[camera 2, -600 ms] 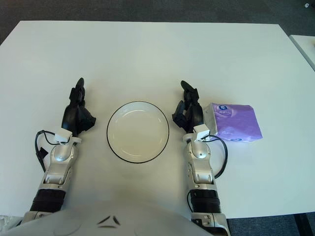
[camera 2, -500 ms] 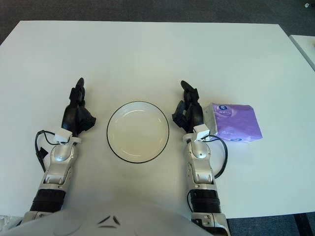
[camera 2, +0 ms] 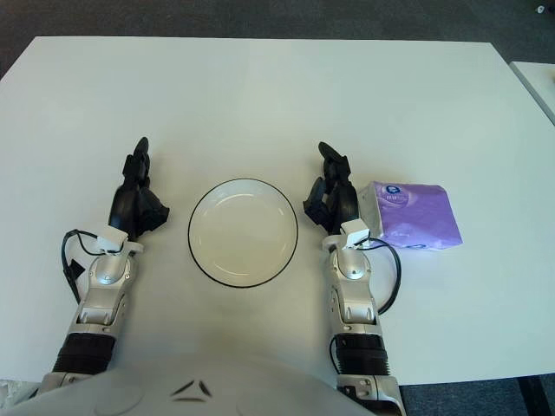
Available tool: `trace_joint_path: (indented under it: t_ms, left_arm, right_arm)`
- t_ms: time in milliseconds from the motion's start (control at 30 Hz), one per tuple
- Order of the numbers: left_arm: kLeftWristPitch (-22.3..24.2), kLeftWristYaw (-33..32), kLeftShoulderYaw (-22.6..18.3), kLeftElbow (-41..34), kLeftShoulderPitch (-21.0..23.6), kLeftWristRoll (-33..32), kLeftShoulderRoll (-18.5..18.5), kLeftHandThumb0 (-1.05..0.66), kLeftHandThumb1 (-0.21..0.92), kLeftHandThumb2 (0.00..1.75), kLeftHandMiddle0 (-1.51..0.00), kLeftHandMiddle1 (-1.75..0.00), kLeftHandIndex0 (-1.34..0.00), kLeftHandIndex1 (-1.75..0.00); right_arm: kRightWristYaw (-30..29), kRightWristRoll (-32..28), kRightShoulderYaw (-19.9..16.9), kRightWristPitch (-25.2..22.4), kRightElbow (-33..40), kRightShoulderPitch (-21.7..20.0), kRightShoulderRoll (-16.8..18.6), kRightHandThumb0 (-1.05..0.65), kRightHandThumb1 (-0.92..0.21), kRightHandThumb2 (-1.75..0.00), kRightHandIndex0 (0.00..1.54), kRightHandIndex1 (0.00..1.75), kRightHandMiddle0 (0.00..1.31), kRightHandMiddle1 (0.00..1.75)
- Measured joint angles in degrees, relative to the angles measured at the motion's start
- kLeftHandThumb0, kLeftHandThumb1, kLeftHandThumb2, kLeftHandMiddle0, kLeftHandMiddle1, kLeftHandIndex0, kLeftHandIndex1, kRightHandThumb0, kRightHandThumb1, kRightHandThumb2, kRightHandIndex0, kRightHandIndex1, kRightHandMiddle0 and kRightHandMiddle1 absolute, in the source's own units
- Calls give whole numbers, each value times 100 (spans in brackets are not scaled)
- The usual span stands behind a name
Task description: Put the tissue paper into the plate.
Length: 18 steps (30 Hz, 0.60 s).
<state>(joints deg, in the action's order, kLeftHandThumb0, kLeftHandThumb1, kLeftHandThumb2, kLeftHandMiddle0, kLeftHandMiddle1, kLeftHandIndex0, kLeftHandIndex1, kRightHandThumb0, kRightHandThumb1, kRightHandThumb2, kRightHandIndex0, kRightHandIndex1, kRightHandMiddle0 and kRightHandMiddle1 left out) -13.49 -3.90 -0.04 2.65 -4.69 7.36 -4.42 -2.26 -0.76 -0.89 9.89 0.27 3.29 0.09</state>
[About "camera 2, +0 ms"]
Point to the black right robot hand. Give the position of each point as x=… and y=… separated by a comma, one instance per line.
x=342, y=203

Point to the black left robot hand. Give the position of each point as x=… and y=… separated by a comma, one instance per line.
x=130, y=203

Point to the purple tissue paper pack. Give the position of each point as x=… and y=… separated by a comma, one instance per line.
x=416, y=212

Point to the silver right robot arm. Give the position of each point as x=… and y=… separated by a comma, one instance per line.
x=355, y=294

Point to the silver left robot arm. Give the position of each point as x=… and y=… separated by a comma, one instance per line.
x=104, y=277

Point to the white plate with black rim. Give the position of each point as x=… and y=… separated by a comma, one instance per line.
x=243, y=234

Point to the grey robot torso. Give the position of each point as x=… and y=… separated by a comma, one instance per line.
x=182, y=385

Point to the white side table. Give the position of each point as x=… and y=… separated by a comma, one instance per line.
x=537, y=82

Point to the small white floor object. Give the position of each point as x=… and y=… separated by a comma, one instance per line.
x=541, y=8

